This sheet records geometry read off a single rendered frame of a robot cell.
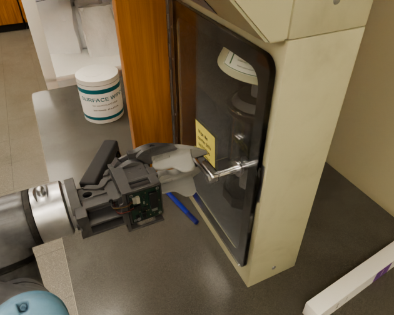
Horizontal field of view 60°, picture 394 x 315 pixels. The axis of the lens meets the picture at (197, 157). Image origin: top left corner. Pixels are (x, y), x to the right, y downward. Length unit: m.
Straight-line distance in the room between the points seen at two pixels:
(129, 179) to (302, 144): 0.24
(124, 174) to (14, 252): 0.16
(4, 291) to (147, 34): 0.52
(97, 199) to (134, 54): 0.35
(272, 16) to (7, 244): 0.39
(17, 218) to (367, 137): 0.77
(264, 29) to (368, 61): 0.55
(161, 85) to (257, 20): 0.44
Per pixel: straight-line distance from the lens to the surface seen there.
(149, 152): 0.50
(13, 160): 2.79
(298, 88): 0.43
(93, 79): 1.09
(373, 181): 0.96
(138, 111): 0.78
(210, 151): 0.61
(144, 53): 0.73
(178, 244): 0.76
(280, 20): 0.38
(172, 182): 0.53
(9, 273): 0.48
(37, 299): 0.35
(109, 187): 0.49
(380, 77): 0.88
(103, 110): 1.12
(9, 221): 0.47
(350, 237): 0.84
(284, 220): 0.60
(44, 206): 0.47
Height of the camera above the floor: 1.54
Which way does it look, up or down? 38 degrees down
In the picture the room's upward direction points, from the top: straight up
